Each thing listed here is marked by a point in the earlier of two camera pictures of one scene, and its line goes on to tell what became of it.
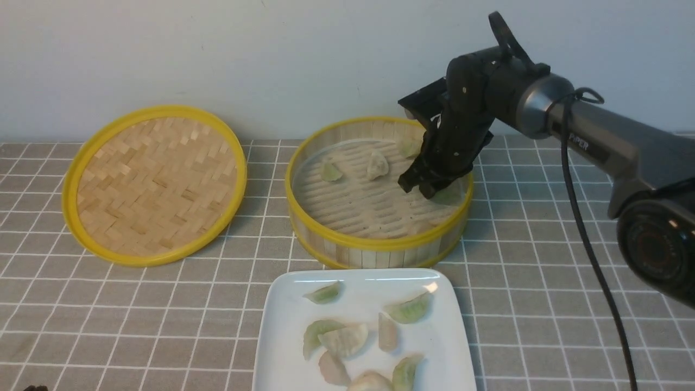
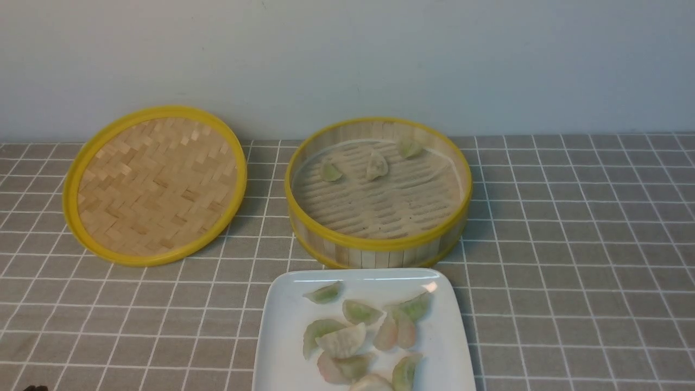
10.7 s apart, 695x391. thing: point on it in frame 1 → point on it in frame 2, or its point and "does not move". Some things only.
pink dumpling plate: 387,333 → 406,333
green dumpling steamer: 453,195 → 353,367
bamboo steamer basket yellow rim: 343,201 does not move
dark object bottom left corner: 39,388 does not move
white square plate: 382,329 does not move
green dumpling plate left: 311,339 does not move
